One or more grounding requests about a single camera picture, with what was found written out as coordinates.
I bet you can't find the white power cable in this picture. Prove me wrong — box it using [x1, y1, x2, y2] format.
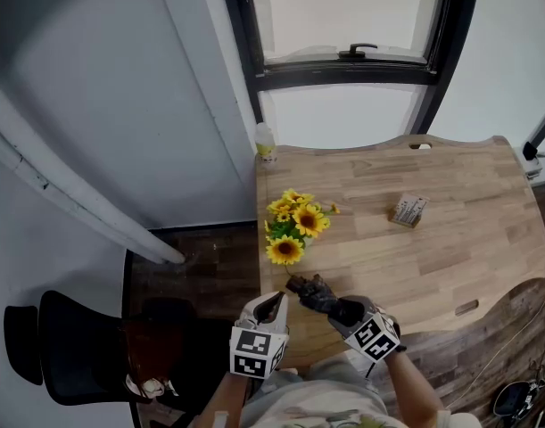
[444, 271, 545, 410]

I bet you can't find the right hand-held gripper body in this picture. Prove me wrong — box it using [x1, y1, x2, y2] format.
[343, 312, 401, 364]

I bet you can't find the white bottle with yellow label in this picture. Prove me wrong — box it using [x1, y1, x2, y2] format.
[253, 121, 279, 166]

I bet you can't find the brown bag with floral cloth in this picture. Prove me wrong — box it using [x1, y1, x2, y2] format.
[121, 316, 187, 401]

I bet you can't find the person's left forearm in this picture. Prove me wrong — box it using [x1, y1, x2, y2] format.
[199, 371, 252, 428]

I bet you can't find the black round case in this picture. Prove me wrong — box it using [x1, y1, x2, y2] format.
[491, 377, 545, 422]

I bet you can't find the person's grey clothing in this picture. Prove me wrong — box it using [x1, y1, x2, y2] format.
[239, 352, 483, 428]

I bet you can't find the black office chair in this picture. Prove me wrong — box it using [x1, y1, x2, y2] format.
[3, 289, 220, 419]

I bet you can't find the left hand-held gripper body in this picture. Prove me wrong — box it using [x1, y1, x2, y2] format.
[229, 318, 290, 379]

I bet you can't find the person's right forearm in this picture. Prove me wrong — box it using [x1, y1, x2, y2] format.
[383, 349, 446, 428]

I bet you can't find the thick white pipe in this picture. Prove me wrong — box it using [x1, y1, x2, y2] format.
[0, 69, 186, 265]

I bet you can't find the thin white pipe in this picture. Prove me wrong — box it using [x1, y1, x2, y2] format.
[0, 118, 166, 266]

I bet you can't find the light wooden table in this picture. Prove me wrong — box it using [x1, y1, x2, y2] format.
[255, 133, 545, 370]

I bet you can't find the sunflower bouquet in white pot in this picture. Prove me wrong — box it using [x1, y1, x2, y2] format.
[263, 187, 342, 268]

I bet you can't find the low white cabinet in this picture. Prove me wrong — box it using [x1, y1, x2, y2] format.
[514, 153, 545, 180]

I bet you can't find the black umbrella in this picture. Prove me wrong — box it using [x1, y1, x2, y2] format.
[283, 263, 367, 328]

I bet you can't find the black window handle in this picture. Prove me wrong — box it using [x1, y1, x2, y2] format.
[337, 43, 380, 60]

